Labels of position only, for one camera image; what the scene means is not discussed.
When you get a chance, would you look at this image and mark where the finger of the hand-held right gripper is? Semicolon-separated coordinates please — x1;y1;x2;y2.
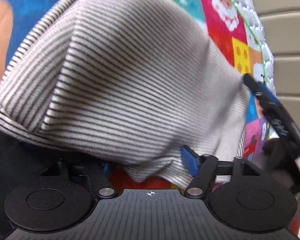
243;73;279;110

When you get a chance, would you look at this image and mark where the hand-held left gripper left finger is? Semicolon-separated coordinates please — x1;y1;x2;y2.
41;161;118;199

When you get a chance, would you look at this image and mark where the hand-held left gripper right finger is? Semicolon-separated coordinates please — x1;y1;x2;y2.
181;145;262;200

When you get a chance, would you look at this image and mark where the beige ribbed top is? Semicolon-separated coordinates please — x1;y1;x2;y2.
0;0;252;190

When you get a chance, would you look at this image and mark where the beige padded headboard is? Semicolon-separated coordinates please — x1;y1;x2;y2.
246;0;300;130

